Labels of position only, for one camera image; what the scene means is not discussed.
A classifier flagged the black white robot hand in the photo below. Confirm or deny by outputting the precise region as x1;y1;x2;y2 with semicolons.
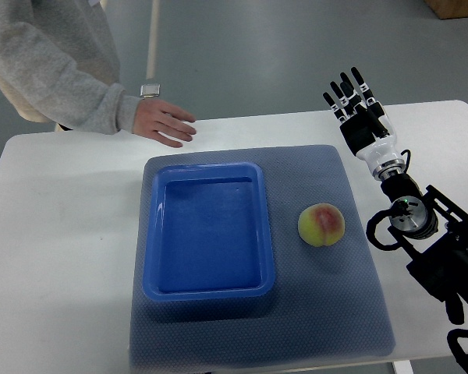
323;67;402;175

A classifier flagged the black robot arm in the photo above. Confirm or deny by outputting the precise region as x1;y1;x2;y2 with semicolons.
323;68;468;373

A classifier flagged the grey sweater forearm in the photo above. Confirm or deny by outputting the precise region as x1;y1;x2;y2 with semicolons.
0;1;140;135

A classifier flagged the yellow red peach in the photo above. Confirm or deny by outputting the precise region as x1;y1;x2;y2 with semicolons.
297;203;346;247

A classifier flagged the person's bare hand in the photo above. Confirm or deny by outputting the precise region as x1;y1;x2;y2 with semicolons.
132;99;197;148

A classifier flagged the wooden box corner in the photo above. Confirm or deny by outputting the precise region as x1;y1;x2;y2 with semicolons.
424;0;468;20

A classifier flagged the blue plastic tray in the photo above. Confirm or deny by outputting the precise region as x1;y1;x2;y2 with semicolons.
142;162;275;302

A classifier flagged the grey blue table mat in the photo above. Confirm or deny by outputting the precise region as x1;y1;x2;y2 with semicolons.
129;145;395;373

